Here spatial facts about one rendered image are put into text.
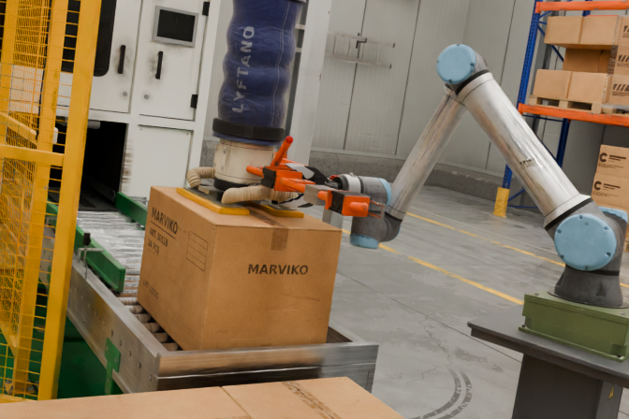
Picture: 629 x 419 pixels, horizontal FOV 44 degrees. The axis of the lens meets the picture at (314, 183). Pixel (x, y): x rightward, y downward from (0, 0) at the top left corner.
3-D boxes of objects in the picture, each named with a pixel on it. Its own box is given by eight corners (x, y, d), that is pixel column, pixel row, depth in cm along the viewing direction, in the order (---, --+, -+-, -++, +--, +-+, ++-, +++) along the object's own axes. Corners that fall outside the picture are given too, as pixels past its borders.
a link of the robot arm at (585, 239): (633, 247, 211) (476, 38, 232) (627, 252, 196) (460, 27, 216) (585, 277, 217) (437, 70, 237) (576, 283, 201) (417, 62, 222)
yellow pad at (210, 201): (175, 193, 251) (177, 178, 251) (203, 195, 257) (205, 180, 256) (218, 214, 223) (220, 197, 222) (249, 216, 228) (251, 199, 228)
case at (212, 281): (136, 300, 263) (150, 185, 259) (242, 299, 283) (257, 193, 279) (197, 367, 212) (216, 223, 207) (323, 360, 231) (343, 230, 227)
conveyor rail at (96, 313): (3, 229, 399) (7, 194, 397) (13, 230, 402) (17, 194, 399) (146, 426, 204) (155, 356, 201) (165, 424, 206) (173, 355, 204)
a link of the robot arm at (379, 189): (391, 211, 238) (396, 180, 237) (358, 209, 231) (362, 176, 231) (373, 208, 246) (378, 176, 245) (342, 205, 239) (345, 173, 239)
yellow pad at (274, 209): (227, 195, 261) (229, 181, 261) (254, 197, 267) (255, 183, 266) (275, 217, 233) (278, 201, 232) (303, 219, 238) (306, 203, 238)
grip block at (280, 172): (258, 185, 224) (261, 165, 223) (287, 187, 229) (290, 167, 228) (271, 190, 217) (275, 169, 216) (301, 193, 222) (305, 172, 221)
